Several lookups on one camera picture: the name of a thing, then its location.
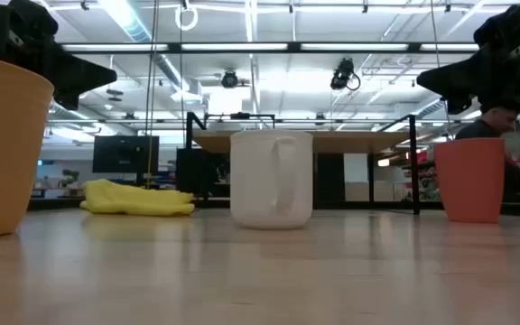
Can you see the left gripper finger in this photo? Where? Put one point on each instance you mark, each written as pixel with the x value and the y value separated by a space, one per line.
pixel 75 79

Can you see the yellow cloth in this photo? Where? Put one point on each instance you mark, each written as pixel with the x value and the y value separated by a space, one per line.
pixel 133 201

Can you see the person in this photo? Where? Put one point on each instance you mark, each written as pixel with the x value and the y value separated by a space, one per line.
pixel 485 124

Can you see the white ceramic mug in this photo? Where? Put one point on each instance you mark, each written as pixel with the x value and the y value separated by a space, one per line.
pixel 260 180

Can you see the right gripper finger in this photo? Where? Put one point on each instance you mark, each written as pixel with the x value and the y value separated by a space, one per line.
pixel 458 83

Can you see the yellow plastic cup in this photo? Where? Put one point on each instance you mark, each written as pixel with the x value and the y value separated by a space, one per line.
pixel 2 158

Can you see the black overhead camera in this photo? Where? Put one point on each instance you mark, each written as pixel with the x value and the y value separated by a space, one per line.
pixel 342 74

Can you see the black round ceiling camera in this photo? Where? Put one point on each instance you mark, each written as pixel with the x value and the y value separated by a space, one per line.
pixel 229 79

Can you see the orange plastic cup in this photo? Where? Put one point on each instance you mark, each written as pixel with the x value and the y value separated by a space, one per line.
pixel 470 180

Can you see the wooden shelf with black frame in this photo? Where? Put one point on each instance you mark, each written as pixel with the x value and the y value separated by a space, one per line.
pixel 355 142

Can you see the black monitor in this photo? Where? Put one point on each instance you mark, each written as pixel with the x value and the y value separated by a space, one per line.
pixel 124 154

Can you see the overhead light bar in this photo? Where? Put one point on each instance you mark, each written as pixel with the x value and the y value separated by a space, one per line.
pixel 242 47

